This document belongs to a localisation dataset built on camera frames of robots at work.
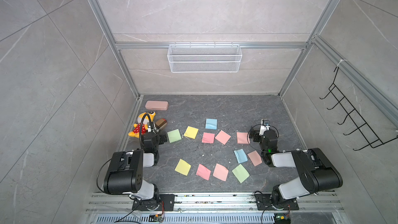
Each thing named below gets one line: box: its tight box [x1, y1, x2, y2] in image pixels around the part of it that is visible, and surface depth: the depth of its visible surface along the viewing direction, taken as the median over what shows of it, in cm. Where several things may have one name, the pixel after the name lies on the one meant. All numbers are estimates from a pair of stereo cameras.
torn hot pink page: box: [195, 163, 212, 181], surface depth 84 cm
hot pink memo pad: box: [201, 132, 216, 144], surface depth 98 cm
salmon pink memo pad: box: [236, 131, 251, 145], surface depth 99 cm
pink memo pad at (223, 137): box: [214, 129, 232, 146], surface depth 98 cm
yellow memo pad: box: [183, 126, 199, 140], surface depth 100 cm
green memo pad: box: [166, 128, 182, 144], surface depth 98 cm
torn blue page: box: [233, 148, 249, 164], surface depth 90 cm
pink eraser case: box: [145, 100, 169, 111], surface depth 114 cm
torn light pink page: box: [247, 150, 263, 167], surface depth 88 cm
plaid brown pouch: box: [154, 118, 168, 130], surface depth 102 cm
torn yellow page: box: [174, 158, 192, 176], surface depth 86 cm
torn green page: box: [231, 163, 250, 184], surface depth 84 cm
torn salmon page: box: [212, 162, 230, 182], surface depth 84 cm
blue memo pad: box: [204, 118, 219, 131], surface depth 103 cm
